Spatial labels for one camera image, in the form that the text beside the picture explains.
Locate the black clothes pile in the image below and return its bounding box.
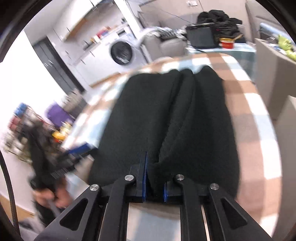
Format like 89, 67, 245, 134
196, 9, 243, 42

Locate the white washing machine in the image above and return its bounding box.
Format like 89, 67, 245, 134
105, 32, 149, 72

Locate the red round tin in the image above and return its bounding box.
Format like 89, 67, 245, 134
219, 38, 235, 49

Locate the grey sofa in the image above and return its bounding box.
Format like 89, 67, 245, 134
139, 27, 187, 62

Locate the person's left hand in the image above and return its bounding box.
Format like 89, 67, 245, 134
33, 179, 73, 208

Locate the green cloth item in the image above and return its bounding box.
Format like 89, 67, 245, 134
278, 35, 296, 61

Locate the checkered table cloth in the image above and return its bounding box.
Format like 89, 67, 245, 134
62, 52, 282, 235

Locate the purple bag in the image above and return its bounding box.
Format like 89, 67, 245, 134
46, 103, 74, 129

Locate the black knit sweater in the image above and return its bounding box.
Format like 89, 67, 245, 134
88, 66, 239, 196

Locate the woven laundry basket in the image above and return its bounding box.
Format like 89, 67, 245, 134
62, 88, 87, 118

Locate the wooden shoe rack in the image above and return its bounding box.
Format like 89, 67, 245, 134
3, 103, 52, 165

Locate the beige cabinet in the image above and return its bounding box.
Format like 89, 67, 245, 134
255, 39, 295, 121

